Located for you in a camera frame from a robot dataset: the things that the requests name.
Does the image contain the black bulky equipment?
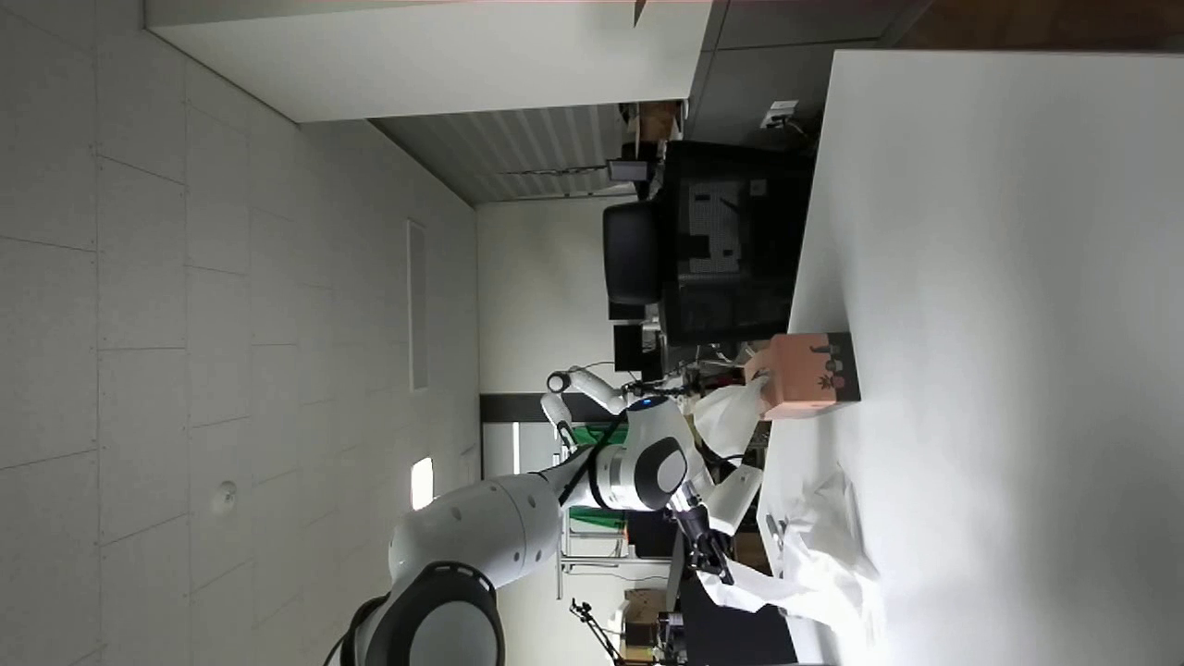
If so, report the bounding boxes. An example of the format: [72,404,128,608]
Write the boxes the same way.
[674,572,796,666]

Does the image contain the black cabinet with equipment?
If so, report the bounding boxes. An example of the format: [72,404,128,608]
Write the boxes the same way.
[661,135,815,351]

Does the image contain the crumpled white tissue pile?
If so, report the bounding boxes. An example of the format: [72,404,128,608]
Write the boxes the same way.
[706,470,886,636]

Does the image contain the brown cardboard box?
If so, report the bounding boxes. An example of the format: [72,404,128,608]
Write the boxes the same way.
[616,101,688,148]

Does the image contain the white jointed background arm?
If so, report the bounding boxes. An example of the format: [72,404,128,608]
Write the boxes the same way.
[537,357,646,431]

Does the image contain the grey corrugated shutter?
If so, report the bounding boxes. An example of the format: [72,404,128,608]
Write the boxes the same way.
[369,101,646,208]

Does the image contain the black office chair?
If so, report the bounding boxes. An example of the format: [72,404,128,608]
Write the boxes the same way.
[598,201,674,325]

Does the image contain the black camera tripod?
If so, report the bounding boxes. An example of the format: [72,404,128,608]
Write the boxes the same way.
[564,597,621,663]

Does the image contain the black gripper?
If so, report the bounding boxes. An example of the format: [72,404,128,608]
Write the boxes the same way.
[670,498,727,579]

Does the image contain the pink tissue box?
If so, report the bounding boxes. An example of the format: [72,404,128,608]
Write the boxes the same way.
[741,325,867,423]

